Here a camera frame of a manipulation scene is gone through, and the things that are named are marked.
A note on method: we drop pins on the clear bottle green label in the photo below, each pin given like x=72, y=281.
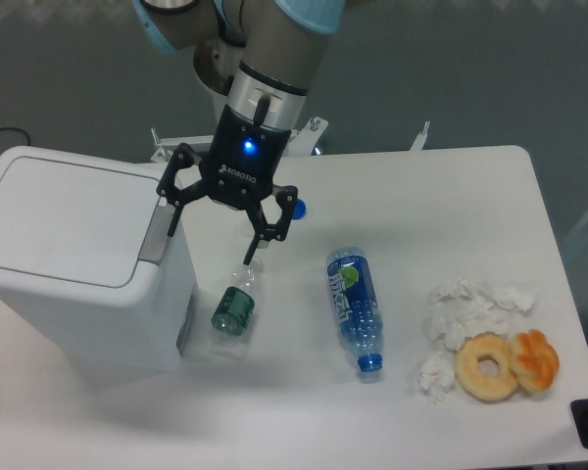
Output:
x=232, y=320

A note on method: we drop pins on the blue plastic bottle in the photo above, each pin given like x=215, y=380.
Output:
x=357, y=313

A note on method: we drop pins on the white metal base frame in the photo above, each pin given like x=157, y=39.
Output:
x=302, y=142

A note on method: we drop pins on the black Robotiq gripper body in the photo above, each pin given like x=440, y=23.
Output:
x=225, y=181

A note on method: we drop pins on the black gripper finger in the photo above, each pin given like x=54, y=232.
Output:
x=286, y=198
x=182, y=157

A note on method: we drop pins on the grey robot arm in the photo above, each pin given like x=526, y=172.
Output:
x=279, y=45

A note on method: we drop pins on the blue bottle cap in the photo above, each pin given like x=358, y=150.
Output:
x=300, y=210

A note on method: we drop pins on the plain ring donut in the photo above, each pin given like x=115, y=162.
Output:
x=483, y=368

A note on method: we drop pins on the small crumpled white tissue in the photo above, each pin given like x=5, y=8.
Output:
x=437, y=376

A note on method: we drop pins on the orange glazed bun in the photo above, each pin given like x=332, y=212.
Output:
x=534, y=361

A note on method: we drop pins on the white push-lid trash can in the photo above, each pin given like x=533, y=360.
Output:
x=89, y=257

